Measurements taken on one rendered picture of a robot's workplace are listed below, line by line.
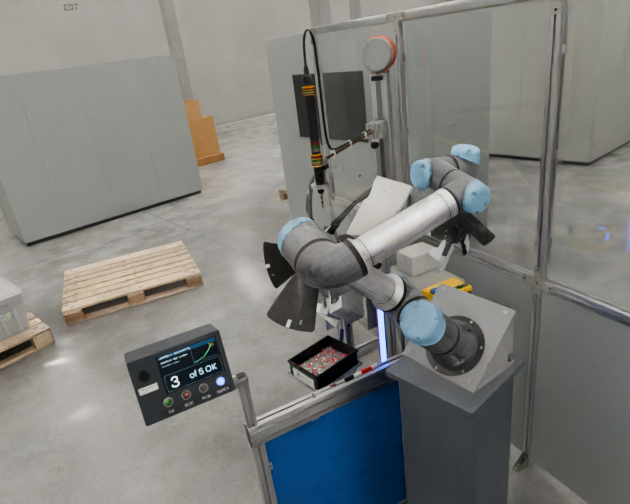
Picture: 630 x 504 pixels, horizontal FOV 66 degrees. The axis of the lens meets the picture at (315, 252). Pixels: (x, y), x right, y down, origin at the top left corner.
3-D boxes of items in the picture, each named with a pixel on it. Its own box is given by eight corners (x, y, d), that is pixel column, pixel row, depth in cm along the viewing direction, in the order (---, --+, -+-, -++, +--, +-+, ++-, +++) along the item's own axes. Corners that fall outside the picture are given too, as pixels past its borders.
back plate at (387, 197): (297, 294, 244) (295, 293, 243) (362, 171, 240) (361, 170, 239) (353, 342, 199) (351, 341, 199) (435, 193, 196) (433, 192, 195)
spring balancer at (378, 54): (366, 73, 235) (361, 74, 230) (364, 37, 229) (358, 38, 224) (398, 70, 228) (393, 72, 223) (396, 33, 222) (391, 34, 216)
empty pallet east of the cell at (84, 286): (184, 252, 543) (181, 240, 538) (203, 285, 458) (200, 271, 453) (69, 283, 502) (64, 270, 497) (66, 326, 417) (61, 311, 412)
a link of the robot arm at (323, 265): (309, 283, 103) (492, 173, 111) (289, 257, 111) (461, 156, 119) (325, 317, 110) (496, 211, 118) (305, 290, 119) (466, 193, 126)
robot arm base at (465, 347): (483, 326, 145) (469, 314, 139) (470, 375, 141) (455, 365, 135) (439, 318, 156) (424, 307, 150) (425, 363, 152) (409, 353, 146)
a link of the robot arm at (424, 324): (437, 363, 138) (414, 348, 130) (410, 334, 149) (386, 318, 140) (466, 332, 137) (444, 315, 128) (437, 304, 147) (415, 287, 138)
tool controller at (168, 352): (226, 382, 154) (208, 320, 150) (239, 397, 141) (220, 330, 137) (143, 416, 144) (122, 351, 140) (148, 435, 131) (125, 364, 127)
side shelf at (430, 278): (417, 261, 261) (416, 256, 259) (465, 285, 230) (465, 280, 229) (380, 275, 251) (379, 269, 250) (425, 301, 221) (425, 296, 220)
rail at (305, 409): (455, 345, 197) (454, 328, 194) (462, 349, 194) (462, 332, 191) (247, 441, 162) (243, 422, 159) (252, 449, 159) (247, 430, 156)
